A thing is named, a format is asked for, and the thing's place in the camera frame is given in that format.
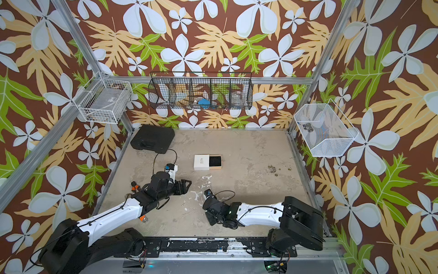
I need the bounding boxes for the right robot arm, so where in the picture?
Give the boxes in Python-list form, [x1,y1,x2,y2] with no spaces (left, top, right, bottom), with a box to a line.
[203,190,325,256]

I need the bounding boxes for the black wire basket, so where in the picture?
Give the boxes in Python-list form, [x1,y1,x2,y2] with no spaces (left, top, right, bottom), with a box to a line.
[147,71,254,110]

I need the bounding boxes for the blue object in basket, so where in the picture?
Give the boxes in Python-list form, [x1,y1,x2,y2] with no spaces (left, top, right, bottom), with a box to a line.
[198,99,211,108]

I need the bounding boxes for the white wire basket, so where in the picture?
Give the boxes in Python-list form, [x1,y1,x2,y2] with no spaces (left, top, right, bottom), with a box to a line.
[75,73,133,124]

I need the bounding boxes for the black hard case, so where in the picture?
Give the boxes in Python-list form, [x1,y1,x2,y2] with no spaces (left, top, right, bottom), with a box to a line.
[131,124,175,154]

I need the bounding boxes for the white sleeve jewelry box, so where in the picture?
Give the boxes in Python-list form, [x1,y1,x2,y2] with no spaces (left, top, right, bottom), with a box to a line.
[193,154,210,171]

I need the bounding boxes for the white mesh basket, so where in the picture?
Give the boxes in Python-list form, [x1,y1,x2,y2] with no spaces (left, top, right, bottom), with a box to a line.
[294,99,359,158]

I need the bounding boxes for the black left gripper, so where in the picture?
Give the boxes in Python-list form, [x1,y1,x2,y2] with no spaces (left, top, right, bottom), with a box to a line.
[157,179,193,202]

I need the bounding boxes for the black lined tan drawer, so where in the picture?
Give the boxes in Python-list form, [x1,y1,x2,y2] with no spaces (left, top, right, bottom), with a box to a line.
[209,155,222,170]

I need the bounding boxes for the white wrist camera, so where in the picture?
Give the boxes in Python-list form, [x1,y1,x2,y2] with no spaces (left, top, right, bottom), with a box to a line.
[164,163,178,182]
[204,189,214,200]

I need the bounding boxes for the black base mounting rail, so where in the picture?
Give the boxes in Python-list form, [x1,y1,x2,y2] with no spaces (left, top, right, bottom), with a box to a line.
[136,237,298,258]

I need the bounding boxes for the small metal object in basket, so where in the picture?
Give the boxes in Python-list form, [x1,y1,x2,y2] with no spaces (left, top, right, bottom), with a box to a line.
[303,123,314,132]

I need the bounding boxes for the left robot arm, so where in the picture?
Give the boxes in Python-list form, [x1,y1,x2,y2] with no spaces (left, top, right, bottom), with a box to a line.
[37,171,192,274]

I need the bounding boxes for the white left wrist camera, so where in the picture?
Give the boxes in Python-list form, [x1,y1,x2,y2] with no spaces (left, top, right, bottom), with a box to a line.
[164,163,178,182]

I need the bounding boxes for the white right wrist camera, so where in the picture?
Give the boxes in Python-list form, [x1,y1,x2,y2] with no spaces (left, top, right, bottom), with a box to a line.
[204,189,214,200]

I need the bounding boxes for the orange handled pliers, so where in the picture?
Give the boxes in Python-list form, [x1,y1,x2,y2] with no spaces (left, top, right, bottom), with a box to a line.
[131,181,148,223]

